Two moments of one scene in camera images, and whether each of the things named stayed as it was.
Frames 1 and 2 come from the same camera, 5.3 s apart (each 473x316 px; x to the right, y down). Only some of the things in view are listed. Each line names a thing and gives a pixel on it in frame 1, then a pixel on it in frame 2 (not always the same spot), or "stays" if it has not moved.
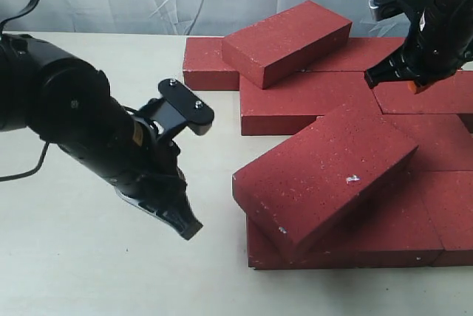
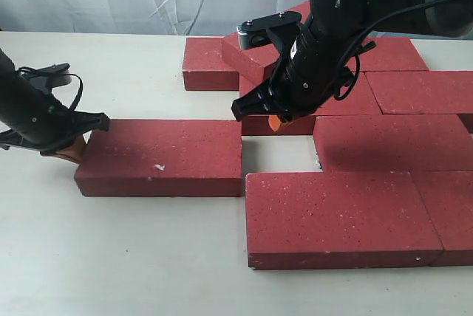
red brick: [448, 197] stays
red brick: [204, 67] stays
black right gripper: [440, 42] to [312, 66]
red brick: [394, 227] stays
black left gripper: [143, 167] to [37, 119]
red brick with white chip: [301, 187] to [162, 158]
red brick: [452, 95] stays
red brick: [357, 55] stays
